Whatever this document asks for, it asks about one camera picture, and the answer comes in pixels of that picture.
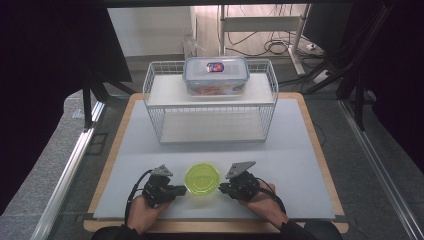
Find clear plastic bag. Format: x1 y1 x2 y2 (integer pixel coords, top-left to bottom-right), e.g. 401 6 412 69
182 33 207 62

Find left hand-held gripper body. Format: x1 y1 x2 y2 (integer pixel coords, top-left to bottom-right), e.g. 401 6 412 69
142 164 183 208

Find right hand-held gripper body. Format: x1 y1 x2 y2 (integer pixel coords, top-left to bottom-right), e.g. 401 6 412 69
223 160 262 202

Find black curtain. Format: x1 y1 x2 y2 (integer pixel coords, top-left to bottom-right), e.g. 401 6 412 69
352 0 424 174
0 0 134 216

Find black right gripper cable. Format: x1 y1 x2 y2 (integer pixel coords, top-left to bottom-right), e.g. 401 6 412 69
255 177 288 215

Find white wire shelf rack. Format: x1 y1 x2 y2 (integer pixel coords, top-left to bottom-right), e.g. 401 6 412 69
142 59 280 145

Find wooden table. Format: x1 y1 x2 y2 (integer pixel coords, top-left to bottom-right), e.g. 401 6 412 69
83 92 350 234

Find black floor cables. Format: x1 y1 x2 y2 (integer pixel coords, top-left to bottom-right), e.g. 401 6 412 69
226 30 323 58

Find person's right hand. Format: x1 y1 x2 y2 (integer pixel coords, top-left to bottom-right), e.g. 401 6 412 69
237 181 290 230

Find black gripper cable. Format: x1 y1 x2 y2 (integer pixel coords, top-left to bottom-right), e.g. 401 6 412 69
255 177 288 215
123 169 155 226

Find white power strip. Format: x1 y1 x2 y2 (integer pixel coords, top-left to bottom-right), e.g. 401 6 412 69
312 69 332 85

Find person's left hand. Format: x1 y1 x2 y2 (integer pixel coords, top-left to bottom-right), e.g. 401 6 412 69
126 194 173 235

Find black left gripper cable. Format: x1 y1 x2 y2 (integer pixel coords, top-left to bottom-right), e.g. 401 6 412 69
123 169 155 226

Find grey table mat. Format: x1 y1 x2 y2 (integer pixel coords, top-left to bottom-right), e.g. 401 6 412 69
94 98 336 221

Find black metal stand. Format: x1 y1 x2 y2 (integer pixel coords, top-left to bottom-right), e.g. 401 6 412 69
80 64 138 132
334 64 369 133

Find clear lidded food container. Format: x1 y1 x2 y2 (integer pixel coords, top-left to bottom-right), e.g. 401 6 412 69
181 55 251 98

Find aluminium rail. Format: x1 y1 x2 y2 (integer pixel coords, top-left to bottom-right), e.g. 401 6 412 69
337 99 424 240
31 100 106 240

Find green plastic bowl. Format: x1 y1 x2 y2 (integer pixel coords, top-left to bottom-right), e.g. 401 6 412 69
183 162 222 198

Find white desk frame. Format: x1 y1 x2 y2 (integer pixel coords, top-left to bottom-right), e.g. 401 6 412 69
218 3 313 77

